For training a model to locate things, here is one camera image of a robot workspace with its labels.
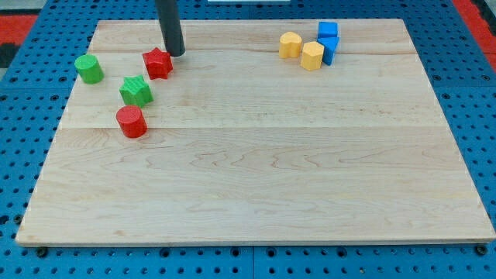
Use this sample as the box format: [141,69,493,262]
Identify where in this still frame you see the red star block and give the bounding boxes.
[142,47,174,80]

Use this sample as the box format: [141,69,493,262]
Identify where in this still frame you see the green star block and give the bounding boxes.
[119,75,154,108]

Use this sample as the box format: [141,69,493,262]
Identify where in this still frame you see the light wooden board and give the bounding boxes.
[16,19,495,247]

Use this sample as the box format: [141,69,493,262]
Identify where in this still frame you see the yellow heart block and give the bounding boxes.
[278,32,302,59]

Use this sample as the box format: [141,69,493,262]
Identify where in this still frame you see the yellow hexagon block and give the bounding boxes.
[300,41,325,71]

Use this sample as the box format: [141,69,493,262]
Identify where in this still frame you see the red cylinder block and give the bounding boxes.
[115,105,148,138]

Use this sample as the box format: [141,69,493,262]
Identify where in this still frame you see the blue triangle block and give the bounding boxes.
[317,37,339,66]

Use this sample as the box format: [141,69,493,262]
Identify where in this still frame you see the blue cube block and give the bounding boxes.
[317,21,339,39]

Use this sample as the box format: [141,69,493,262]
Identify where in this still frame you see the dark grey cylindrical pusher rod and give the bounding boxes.
[155,0,185,57]

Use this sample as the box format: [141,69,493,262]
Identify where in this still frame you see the green cylinder block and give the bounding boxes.
[74,54,105,84]

